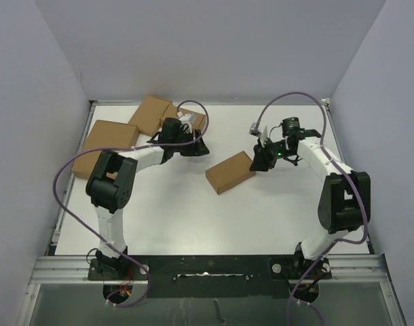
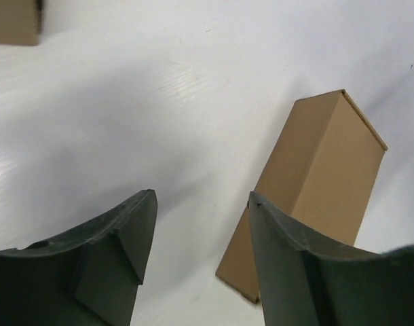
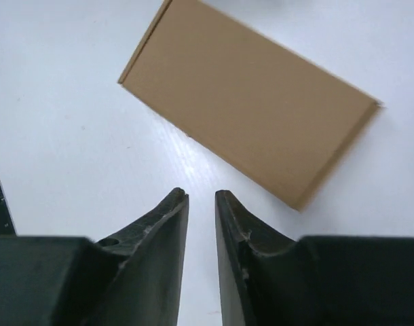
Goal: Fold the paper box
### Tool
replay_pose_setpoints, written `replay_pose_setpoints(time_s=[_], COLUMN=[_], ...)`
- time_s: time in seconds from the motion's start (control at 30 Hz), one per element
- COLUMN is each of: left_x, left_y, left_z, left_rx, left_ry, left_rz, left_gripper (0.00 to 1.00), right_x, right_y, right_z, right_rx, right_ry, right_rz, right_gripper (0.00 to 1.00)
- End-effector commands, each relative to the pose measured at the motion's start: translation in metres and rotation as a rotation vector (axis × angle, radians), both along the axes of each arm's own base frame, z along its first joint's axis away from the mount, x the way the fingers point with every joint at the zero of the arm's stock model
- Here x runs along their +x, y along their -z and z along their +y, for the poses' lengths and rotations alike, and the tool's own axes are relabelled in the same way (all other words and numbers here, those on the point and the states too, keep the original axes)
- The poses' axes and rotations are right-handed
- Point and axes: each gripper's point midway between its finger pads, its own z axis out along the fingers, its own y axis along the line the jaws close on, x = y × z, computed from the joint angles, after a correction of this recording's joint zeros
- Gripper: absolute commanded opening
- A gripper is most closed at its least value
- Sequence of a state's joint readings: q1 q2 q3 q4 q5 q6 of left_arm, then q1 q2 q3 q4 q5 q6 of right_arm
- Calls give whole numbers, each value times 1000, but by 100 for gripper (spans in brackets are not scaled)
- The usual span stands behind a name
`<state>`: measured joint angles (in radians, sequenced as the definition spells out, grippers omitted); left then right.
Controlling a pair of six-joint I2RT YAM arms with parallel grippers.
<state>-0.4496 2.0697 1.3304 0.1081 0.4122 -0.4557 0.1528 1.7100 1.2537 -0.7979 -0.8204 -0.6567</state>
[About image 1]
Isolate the square folded cardboard box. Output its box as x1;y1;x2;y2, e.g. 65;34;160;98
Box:
128;95;172;137

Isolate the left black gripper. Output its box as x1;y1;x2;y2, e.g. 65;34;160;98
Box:
172;128;209;156

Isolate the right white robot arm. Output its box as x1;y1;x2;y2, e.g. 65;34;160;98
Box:
249;117;371;278

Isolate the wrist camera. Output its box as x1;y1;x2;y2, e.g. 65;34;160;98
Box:
249;122;268;146
177;111;197;124

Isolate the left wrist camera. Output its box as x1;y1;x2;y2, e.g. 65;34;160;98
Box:
177;111;197;124

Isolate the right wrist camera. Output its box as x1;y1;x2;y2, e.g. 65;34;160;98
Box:
249;122;268;146

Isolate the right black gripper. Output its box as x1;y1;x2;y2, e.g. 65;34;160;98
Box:
250;137;294;172

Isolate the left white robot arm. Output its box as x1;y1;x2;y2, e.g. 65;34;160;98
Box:
86;113;210;279

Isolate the purple cable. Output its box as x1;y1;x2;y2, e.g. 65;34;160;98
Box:
52;98;210;283
256;90;370;326

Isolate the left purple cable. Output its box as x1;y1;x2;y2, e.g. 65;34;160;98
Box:
52;98;210;283

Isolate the large folded cardboard box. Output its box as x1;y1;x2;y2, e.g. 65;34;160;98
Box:
71;120;140;179

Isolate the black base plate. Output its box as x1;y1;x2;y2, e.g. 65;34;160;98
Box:
88;253;332;302

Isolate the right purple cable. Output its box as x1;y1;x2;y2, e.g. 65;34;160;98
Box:
256;90;370;326

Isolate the long folded cardboard box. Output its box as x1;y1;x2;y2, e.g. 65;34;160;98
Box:
160;105;206;130

